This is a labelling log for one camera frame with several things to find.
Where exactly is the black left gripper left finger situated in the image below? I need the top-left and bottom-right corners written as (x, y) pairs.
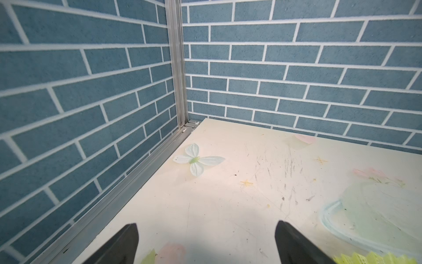
top-left (84, 223), bottom-right (139, 264)

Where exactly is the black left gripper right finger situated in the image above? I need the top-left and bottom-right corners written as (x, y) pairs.
top-left (275, 221), bottom-right (335, 264)

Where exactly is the yellow-green shuttlecock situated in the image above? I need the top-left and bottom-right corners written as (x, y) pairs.
top-left (333, 252), bottom-right (417, 264)

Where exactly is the aluminium table edge rail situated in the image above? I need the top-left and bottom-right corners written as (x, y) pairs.
top-left (33, 120), bottom-right (200, 264)

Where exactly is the aluminium corner frame post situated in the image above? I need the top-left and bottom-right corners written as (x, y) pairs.
top-left (165, 0), bottom-right (189, 128)

